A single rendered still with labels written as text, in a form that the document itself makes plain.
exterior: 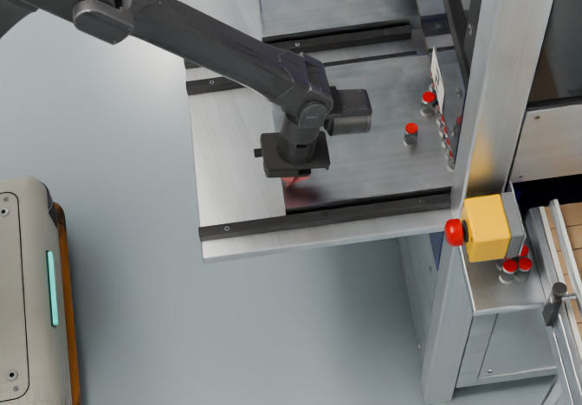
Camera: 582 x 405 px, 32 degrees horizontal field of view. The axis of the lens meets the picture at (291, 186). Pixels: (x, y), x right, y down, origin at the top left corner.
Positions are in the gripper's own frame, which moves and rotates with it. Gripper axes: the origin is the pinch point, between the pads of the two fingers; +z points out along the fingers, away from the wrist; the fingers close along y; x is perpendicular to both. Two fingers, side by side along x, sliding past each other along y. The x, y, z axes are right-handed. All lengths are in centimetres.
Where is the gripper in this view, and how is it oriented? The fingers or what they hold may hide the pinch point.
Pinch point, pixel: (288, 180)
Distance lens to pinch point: 165.2
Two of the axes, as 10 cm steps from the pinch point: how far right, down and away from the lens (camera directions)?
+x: -1.3, -8.6, 5.0
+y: 9.8, -0.5, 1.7
